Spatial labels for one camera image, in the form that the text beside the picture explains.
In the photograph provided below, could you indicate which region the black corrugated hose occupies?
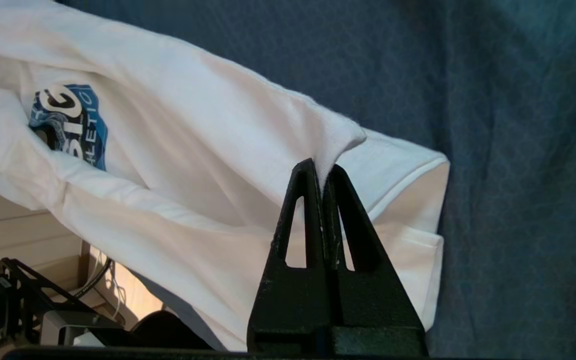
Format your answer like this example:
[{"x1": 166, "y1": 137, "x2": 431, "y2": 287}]
[{"x1": 70, "y1": 256, "x2": 115, "y2": 301}]

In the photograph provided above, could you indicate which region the blue bed with headboard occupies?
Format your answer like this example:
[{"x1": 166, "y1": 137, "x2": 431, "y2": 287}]
[{"x1": 55, "y1": 0, "x2": 576, "y2": 360}]

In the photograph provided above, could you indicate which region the white cable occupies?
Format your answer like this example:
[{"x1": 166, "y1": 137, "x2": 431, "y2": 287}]
[{"x1": 95, "y1": 250, "x2": 128, "y2": 321}]

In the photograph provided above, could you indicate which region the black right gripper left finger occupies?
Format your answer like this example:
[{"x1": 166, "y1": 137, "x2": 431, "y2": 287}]
[{"x1": 247, "y1": 159, "x2": 333, "y2": 352}]

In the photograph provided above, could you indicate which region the black robot body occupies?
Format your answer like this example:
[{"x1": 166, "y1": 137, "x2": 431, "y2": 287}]
[{"x1": 0, "y1": 257, "x2": 214, "y2": 352}]

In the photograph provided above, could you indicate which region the white t-shirt blue print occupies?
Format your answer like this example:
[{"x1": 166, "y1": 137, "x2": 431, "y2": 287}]
[{"x1": 0, "y1": 0, "x2": 451, "y2": 352}]

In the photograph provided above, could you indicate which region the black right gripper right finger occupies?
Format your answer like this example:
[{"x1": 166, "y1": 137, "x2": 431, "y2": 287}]
[{"x1": 323, "y1": 164, "x2": 429, "y2": 357}]

